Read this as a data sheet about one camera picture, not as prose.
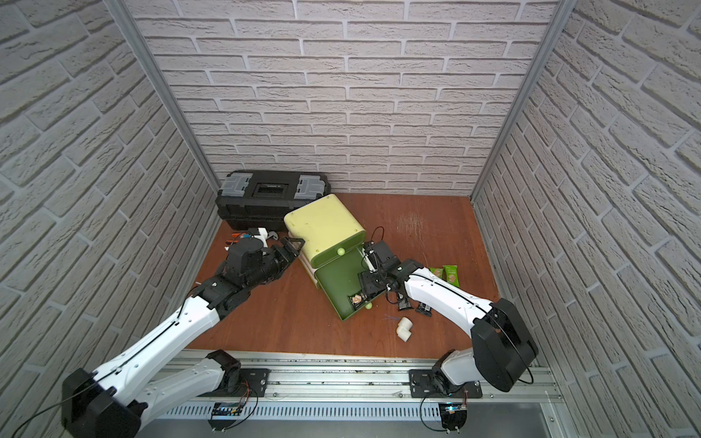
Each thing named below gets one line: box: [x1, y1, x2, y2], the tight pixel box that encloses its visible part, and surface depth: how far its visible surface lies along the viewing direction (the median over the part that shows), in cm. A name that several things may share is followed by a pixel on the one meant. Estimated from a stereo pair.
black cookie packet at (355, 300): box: [349, 293, 363, 310], surface depth 87 cm
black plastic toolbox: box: [214, 169, 332, 232], surface depth 100 cm
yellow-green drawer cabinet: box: [283, 194, 367, 289], surface depth 83 cm
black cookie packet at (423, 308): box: [415, 302, 433, 317], surface depth 89 cm
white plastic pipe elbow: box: [396, 316, 414, 343], surface depth 83 cm
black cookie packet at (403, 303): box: [397, 292, 413, 311], surface depth 87 cm
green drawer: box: [314, 246, 387, 322], surface depth 87 cm
